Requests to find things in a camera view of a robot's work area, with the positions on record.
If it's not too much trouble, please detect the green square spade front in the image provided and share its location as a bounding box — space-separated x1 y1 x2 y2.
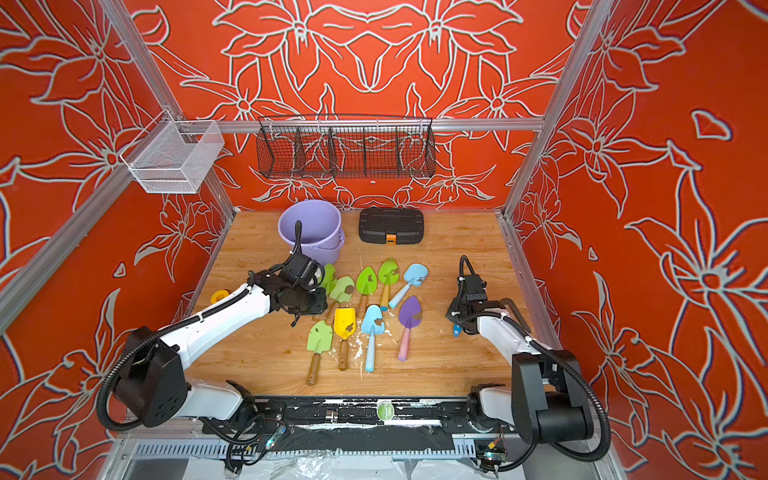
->
306 320 333 386

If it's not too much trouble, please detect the black plastic tool case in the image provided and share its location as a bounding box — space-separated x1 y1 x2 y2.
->
358 207 425 245

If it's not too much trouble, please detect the green trowel wooden handle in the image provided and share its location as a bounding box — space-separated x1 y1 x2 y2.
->
356 266 378 320

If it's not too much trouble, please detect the purple plastic bucket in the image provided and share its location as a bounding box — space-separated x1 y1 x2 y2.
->
278 200 345 265

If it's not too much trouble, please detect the light blue trowel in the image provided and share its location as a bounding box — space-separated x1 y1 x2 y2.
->
361 305 386 373
388 263 429 310

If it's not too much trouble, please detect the green round sticker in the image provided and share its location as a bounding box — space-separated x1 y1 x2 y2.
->
376 400 395 422

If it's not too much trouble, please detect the purple trowel pink handle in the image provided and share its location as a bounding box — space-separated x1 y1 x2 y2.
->
397 296 422 362

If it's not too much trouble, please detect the yellow tape roll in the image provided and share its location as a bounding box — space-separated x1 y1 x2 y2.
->
210 289 230 305

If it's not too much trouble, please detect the light blue trowel back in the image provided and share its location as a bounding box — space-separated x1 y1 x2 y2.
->
388 263 429 310

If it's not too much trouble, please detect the black wire wall basket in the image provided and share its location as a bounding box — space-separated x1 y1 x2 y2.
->
255 115 437 180

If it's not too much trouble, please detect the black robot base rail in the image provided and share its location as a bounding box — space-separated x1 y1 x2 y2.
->
203 395 523 454

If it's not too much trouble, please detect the light blue trowel front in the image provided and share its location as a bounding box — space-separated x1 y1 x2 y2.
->
361 305 386 373

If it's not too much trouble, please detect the yellow square spade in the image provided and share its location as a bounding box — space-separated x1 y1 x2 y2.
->
333 307 357 371

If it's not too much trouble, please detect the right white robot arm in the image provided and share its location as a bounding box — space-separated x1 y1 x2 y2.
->
446 255 612 471

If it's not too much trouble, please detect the black hex key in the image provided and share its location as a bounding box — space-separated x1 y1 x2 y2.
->
499 298 532 334

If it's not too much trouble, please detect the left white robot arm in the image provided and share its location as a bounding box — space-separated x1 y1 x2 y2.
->
95 253 328 432

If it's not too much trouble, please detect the white wire mesh basket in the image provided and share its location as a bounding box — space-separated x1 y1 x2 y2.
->
118 110 224 194

